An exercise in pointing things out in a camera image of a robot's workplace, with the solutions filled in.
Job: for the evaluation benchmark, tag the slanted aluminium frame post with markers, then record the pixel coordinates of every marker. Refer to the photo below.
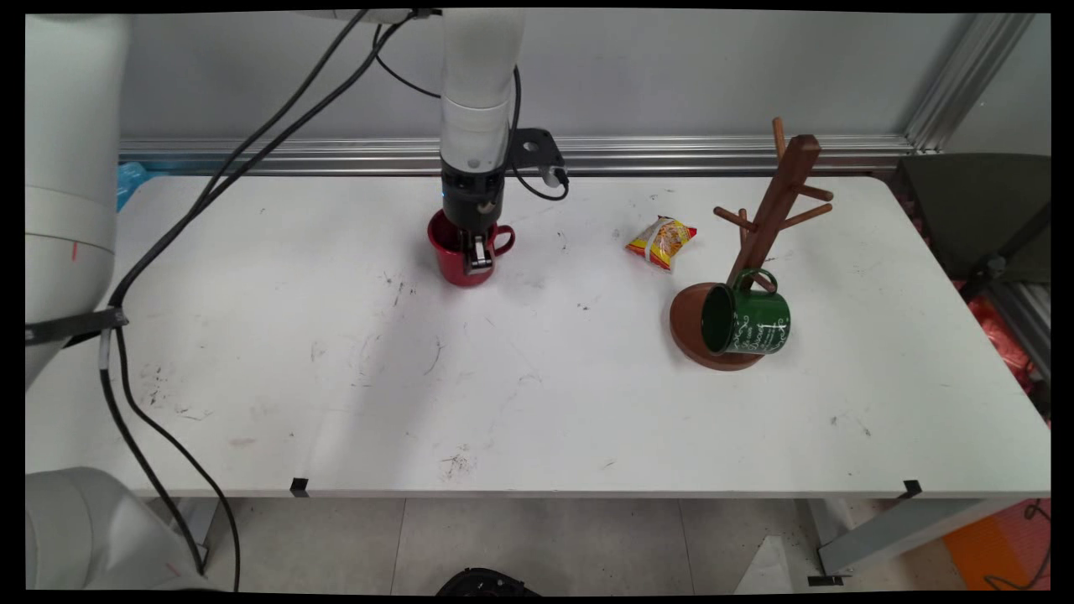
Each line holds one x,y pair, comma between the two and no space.
965,80

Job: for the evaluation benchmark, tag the long aluminium frame rail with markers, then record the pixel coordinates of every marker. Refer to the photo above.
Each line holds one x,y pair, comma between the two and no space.
755,155

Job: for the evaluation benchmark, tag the yellow red snack packet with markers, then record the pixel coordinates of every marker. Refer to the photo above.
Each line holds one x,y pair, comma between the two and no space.
663,242

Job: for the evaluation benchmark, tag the blue bubble wrap sheet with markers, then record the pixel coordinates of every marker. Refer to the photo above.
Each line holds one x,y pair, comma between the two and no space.
130,180

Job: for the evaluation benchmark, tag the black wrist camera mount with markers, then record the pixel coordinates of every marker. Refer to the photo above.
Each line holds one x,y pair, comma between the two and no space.
537,149

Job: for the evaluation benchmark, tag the red plastic bag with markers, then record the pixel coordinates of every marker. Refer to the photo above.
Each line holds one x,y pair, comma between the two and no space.
998,335

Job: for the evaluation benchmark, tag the orange red floor mat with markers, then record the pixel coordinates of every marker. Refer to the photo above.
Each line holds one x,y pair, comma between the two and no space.
990,554

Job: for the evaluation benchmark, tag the black tape strip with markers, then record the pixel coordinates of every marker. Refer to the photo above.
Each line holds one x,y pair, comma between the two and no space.
299,486
912,489

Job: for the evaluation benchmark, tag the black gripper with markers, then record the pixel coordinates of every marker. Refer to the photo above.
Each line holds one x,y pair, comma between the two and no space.
474,189

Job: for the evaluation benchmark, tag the green enamel mug white lettering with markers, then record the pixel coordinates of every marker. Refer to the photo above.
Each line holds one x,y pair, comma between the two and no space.
755,323

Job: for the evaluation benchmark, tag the aluminium side frame rail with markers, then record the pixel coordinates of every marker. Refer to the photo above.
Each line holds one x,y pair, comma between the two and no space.
1030,319

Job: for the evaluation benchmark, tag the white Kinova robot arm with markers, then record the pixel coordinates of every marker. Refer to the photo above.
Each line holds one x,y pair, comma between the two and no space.
482,84

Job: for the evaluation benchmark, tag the red ceramic mug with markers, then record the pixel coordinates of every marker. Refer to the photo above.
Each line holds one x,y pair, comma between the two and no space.
449,264

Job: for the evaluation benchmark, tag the black round object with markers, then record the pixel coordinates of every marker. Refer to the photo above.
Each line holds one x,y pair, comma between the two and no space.
482,583

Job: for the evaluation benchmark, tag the white table leg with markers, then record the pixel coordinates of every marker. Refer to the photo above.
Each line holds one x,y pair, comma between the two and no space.
889,533
201,520

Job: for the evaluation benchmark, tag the brown wooden mug tree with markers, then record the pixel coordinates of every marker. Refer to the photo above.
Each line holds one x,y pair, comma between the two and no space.
776,201

